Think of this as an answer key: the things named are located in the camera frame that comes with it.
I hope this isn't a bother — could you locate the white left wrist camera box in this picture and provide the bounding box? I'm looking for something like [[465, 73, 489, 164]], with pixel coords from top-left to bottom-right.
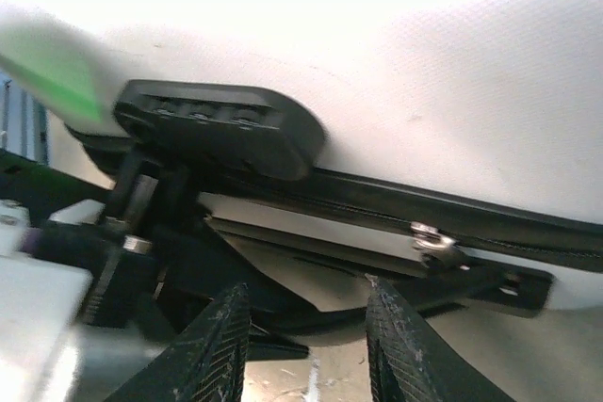
[[0, 198, 105, 402]]

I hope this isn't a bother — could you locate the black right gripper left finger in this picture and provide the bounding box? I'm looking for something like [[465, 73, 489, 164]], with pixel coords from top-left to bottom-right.
[[107, 281, 251, 402]]

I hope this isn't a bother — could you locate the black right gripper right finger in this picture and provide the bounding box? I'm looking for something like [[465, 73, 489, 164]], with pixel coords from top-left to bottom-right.
[[365, 277, 514, 402]]

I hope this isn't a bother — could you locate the white hard-shell suitcase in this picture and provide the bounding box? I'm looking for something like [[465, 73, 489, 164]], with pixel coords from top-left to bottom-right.
[[46, 0, 603, 356]]

